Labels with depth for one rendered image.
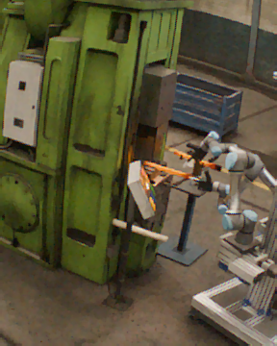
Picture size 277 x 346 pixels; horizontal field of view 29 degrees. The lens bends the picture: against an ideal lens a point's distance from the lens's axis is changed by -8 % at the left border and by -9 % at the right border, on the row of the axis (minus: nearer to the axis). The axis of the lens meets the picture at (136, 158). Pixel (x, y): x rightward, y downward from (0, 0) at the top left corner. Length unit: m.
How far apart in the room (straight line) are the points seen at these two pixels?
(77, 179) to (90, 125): 0.46
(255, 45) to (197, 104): 4.26
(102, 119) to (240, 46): 8.52
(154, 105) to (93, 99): 0.44
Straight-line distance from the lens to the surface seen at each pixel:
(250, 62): 12.34
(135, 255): 4.74
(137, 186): 3.77
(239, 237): 3.96
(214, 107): 8.21
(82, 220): 4.55
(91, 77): 4.15
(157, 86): 4.15
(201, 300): 4.31
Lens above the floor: 2.74
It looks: 22 degrees down
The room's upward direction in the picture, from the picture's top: 8 degrees clockwise
